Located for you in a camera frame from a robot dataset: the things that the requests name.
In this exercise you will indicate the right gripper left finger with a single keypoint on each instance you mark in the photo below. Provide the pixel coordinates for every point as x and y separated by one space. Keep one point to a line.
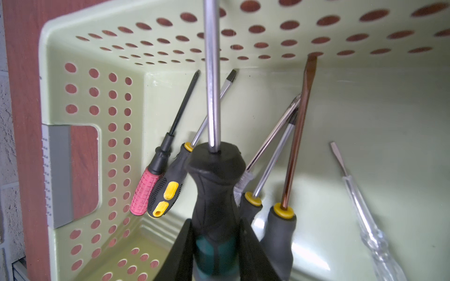
178 265

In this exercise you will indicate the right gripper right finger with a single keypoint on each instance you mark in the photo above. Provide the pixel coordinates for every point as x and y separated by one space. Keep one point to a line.
253 262

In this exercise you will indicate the black yellow dotted screwdriver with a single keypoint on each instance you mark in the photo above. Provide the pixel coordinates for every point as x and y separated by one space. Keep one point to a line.
281 223

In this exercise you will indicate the black yellow Phillips screwdriver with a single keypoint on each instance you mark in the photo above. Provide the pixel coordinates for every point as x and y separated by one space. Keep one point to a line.
250 202

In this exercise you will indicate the pink handled screwdriver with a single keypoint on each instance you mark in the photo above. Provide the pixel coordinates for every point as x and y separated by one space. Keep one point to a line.
159 162

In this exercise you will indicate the black yellow flathead screwdriver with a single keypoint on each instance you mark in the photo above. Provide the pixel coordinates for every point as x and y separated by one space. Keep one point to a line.
167 189

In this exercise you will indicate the clear red handled screwdriver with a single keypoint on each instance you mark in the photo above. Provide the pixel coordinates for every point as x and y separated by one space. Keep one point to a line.
247 175

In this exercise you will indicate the green black Phillips screwdriver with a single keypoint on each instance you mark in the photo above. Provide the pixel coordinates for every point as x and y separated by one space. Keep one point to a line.
216 167

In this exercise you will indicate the clear handled small screwdriver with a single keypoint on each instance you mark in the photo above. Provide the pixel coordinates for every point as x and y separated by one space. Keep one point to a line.
385 266

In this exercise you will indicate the light green perforated bin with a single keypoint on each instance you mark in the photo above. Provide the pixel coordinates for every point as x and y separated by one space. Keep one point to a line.
113 77

